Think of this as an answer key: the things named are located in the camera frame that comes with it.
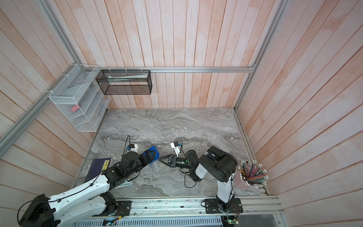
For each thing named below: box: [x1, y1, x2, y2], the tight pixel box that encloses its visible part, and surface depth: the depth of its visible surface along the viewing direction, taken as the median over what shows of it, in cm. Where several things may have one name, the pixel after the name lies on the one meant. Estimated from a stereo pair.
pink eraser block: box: [70, 104, 80, 113], surface depth 84 cm
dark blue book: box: [84, 157, 113, 183], surface depth 89 cm
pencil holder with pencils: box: [233, 159, 269, 195], surface depth 76 cm
